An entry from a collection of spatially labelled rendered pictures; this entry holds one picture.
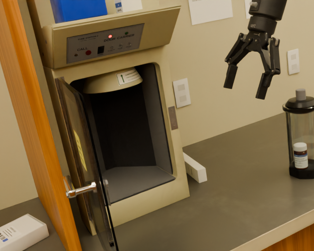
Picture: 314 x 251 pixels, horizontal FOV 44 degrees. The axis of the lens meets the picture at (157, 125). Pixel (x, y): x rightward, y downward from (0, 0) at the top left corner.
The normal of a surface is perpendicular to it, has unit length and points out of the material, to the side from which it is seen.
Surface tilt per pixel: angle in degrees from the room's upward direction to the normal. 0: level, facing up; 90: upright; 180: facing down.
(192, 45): 90
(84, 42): 135
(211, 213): 0
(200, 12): 90
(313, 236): 90
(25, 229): 0
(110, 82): 66
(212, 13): 90
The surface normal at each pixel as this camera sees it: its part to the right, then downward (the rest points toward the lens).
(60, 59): 0.44, 0.80
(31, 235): 0.69, 0.09
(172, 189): 0.44, 0.18
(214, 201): -0.17, -0.95
